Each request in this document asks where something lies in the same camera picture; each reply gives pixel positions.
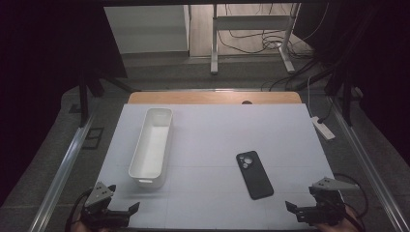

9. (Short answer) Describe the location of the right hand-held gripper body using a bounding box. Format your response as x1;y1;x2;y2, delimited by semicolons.
295;177;360;227

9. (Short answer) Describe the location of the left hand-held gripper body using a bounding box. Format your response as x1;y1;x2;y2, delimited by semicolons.
79;182;132;229

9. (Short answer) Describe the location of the white plastic basket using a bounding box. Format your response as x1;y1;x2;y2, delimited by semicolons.
128;107;174;189

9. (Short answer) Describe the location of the person's left hand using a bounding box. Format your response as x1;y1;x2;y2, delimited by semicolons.
71;221;109;232

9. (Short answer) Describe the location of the person's right hand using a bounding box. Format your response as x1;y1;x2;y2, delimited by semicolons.
317;207;361;232

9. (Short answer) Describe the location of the white power strip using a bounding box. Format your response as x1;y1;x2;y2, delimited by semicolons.
310;115;337;141

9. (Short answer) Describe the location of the black metal stand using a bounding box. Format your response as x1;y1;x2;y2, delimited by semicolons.
323;72;356;128
76;68;143;128

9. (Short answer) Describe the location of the white table mat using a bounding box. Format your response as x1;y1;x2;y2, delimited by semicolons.
96;103;337;230

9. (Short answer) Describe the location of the wooden table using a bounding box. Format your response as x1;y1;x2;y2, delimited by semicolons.
128;91;303;105

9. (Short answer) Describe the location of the white cabinet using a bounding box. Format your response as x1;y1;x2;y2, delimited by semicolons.
103;4;190;55

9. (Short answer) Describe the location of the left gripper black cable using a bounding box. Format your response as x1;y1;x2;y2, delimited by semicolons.
64;188;95;232

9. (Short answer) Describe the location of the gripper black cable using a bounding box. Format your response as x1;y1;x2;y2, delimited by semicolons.
333;173;369;232
64;188;95;232

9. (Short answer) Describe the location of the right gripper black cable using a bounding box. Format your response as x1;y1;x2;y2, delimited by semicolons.
333;173;369;232

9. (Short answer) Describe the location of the aluminium rail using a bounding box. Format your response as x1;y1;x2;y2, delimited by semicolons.
27;115;98;232
327;96;410;232

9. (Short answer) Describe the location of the black floor frame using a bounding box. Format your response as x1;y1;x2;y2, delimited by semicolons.
81;127;104;150

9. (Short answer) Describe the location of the black plug cable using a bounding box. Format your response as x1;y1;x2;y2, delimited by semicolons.
316;101;335;125

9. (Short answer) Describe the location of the thin white cable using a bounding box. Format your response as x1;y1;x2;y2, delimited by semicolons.
307;76;316;118

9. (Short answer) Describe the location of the tangle of black floor cables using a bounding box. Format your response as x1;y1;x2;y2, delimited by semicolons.
217;3;314;60

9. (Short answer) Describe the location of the white metal desk frame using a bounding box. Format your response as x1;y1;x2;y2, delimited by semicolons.
210;3;302;75

